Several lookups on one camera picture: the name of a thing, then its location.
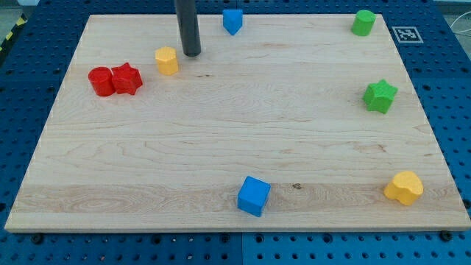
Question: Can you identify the red star block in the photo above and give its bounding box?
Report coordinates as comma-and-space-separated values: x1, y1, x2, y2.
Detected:
111, 63, 143, 95

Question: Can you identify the green cylinder block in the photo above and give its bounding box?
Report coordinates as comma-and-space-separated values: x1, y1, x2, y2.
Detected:
351, 10, 376, 37

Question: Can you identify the white fiducial marker tag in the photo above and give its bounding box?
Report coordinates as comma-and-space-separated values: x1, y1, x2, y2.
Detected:
392, 26, 423, 43

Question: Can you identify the yellow hexagon block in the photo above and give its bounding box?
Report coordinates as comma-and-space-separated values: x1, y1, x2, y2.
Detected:
155, 46, 179, 75

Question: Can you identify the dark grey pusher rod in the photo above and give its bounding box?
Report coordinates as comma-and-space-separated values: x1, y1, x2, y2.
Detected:
174, 0, 201, 57

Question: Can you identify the green star block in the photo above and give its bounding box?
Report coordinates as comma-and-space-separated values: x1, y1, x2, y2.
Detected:
363, 79, 398, 114

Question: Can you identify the wooden board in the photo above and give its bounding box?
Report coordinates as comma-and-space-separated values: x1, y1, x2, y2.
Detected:
5, 14, 470, 233

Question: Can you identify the yellow heart block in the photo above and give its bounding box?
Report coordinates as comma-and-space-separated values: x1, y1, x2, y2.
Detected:
383, 171, 424, 206

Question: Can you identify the white cable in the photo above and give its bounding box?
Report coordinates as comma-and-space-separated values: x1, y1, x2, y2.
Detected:
449, 10, 471, 35

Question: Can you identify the blue triangle block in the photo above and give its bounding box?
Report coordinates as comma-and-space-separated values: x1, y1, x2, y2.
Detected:
222, 9, 244, 35

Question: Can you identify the blue cube block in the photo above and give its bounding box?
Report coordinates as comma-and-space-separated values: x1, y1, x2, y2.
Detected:
237, 176, 271, 217

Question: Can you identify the red cylinder block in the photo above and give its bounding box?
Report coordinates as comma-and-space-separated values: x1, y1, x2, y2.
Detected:
88, 66, 115, 96

